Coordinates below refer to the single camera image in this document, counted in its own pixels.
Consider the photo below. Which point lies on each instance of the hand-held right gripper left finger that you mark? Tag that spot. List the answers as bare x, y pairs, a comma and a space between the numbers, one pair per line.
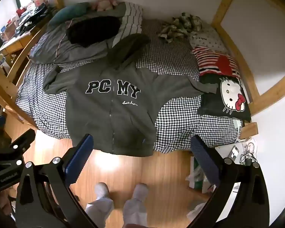
78, 158

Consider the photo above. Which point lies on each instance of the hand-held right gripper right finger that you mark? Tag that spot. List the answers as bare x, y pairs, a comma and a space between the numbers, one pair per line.
204, 161

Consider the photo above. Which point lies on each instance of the grey zip hoodie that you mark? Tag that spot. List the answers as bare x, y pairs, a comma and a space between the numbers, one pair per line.
104, 114

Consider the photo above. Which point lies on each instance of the person's left forearm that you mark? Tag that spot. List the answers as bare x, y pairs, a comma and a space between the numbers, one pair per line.
2, 206

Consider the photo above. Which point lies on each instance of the white green plastic bag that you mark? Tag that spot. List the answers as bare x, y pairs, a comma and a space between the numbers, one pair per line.
199, 178

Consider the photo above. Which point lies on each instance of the smartphone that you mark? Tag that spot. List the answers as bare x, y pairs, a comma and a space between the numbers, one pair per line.
234, 152

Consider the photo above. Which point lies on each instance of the black white checkered bed sheet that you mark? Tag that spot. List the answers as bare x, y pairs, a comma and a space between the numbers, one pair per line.
180, 121

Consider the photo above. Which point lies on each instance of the person's left leg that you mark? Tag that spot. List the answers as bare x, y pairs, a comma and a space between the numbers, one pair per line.
101, 204

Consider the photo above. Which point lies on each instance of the person's leg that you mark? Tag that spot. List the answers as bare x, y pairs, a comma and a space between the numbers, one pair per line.
136, 204
101, 204

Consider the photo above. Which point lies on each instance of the person's right leg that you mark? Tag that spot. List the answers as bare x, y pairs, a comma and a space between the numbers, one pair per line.
136, 204

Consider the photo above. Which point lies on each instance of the wooden desk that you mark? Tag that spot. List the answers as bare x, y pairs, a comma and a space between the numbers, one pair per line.
16, 42

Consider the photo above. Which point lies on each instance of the grey duvet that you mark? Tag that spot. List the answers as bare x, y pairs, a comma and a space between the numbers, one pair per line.
61, 49

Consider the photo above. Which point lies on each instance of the black bag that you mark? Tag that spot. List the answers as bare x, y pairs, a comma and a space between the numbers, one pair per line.
35, 13

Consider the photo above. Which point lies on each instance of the white patterned pillow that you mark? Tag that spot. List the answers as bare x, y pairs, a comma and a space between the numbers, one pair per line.
209, 40

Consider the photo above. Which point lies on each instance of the black garment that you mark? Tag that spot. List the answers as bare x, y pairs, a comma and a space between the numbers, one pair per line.
92, 30

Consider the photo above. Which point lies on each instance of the cardboard box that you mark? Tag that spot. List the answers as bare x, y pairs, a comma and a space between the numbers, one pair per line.
40, 1

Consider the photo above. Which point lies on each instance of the teal pillow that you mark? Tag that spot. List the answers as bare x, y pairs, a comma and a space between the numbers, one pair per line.
66, 11

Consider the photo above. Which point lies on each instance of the camouflage cloth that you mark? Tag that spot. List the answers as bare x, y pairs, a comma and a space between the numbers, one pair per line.
180, 26

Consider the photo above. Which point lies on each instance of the grey striped blanket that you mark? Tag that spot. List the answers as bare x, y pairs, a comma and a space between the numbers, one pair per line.
130, 21

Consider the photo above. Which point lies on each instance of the pink plush toy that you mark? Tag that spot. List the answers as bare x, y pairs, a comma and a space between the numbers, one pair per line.
104, 3

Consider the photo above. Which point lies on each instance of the wooden bed frame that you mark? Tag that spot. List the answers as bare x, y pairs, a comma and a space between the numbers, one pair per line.
228, 4

